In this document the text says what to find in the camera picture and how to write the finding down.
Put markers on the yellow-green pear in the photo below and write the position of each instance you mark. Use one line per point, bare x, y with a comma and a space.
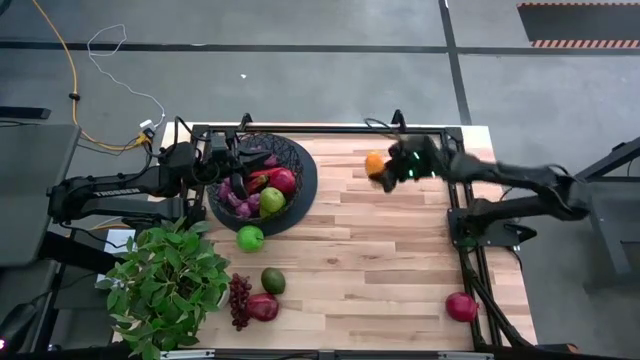
272, 200

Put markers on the black computer mouse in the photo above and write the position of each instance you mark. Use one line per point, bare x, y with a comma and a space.
15, 325

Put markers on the white paper sheet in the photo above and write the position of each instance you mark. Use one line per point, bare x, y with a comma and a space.
117, 242

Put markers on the dark red grape bunch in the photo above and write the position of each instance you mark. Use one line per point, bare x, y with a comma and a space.
239, 300

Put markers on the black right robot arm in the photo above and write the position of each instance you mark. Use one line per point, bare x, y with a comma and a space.
510, 175

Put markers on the green potted plant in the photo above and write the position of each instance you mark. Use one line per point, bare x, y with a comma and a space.
165, 285

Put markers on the dark green avocado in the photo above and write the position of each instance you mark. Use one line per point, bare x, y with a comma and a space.
273, 281

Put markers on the bright green apple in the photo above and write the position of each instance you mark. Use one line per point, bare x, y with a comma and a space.
250, 238

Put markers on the dark side desk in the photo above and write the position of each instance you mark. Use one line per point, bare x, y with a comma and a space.
75, 310

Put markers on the grey desk top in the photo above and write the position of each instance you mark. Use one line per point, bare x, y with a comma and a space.
30, 190

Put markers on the black metal table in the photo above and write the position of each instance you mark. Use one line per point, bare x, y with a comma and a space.
615, 155

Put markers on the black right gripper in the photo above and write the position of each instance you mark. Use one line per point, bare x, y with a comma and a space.
417, 160

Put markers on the dark red pomegranate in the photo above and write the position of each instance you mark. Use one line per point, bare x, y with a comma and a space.
262, 306

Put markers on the red chili pepper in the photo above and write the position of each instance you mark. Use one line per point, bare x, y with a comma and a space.
262, 173

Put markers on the yellow orange pepper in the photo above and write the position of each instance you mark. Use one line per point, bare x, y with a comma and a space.
374, 164

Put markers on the black oblong object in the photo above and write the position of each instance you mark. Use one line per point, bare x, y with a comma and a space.
75, 252

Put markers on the black aluminium table frame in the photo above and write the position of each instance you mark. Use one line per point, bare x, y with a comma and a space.
325, 129

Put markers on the dark red long vegetable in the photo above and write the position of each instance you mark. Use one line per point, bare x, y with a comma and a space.
256, 184

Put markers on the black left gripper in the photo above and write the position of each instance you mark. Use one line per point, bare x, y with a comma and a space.
227, 150

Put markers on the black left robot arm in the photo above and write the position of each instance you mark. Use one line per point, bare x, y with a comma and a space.
120, 192

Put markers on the white power adapter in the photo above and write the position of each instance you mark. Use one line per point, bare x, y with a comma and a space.
147, 123

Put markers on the black flat bar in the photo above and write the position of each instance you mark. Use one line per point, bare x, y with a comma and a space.
25, 112

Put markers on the dark mat with hazard stripes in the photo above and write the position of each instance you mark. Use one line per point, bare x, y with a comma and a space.
580, 25

